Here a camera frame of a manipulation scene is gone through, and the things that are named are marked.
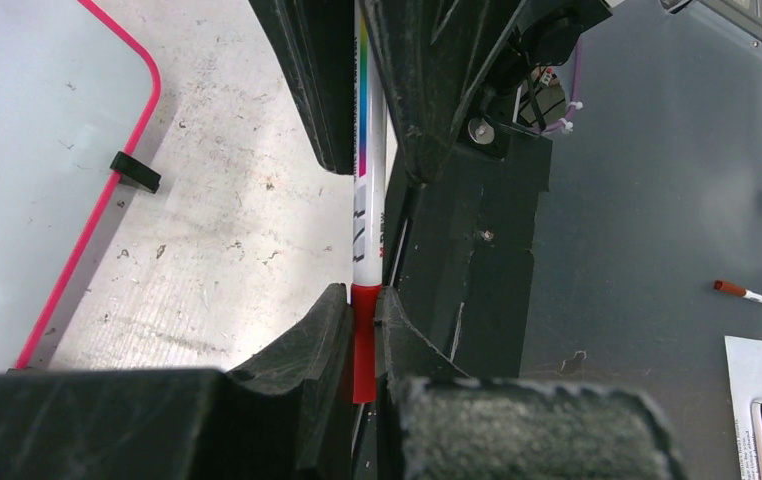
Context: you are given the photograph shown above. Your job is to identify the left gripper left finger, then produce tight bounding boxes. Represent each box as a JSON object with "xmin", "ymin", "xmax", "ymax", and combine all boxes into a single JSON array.
[{"xmin": 0, "ymin": 284, "xmax": 353, "ymax": 479}]

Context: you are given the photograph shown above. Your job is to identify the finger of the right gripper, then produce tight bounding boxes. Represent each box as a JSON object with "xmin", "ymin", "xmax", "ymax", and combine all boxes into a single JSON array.
[
  {"xmin": 362, "ymin": 0, "xmax": 533, "ymax": 183},
  {"xmin": 250, "ymin": 0, "xmax": 354, "ymax": 175}
]

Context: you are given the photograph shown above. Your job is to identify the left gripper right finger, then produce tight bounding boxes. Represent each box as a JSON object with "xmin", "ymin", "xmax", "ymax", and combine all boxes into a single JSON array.
[{"xmin": 376, "ymin": 288, "xmax": 686, "ymax": 479}]

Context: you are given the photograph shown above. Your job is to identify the white whiteboard marker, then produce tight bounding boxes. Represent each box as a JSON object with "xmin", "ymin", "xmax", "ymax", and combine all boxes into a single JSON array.
[{"xmin": 352, "ymin": 1, "xmax": 387, "ymax": 287}]

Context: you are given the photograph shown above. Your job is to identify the red marker cap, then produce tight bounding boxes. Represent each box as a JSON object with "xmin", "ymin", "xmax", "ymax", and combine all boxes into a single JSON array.
[{"xmin": 351, "ymin": 284, "xmax": 381, "ymax": 404}]

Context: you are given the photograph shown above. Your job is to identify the pink framed whiteboard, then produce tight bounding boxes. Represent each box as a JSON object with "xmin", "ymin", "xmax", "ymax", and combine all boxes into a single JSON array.
[{"xmin": 0, "ymin": 1, "xmax": 161, "ymax": 372}]

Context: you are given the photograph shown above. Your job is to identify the black whiteboard clip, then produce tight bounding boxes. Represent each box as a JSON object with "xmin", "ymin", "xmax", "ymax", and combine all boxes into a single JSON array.
[{"xmin": 110, "ymin": 151, "xmax": 162, "ymax": 194}]

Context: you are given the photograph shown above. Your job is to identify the red capped spare marker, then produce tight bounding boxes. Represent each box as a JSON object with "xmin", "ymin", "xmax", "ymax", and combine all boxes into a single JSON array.
[{"xmin": 713, "ymin": 280, "xmax": 762, "ymax": 304}]

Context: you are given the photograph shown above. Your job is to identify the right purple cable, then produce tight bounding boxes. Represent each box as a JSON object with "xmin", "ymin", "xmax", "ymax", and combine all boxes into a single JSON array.
[{"xmin": 543, "ymin": 36, "xmax": 585, "ymax": 137}]

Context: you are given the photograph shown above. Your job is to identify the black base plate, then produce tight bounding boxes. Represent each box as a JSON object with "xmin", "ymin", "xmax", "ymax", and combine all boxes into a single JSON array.
[{"xmin": 384, "ymin": 1, "xmax": 611, "ymax": 378}]

